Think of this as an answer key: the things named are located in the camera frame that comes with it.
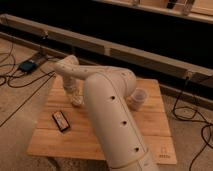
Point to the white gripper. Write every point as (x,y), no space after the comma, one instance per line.
(70,84)

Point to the white sponge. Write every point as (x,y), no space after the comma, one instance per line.
(78,101)

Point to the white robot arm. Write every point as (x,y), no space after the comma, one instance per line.
(104,91)

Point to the black rectangular box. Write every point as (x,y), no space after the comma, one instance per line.
(60,121)

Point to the wooden table board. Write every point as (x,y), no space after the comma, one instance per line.
(79,140)

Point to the blue power adapter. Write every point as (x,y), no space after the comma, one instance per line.
(27,66)

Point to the long wooden beam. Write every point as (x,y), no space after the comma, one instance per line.
(159,63)

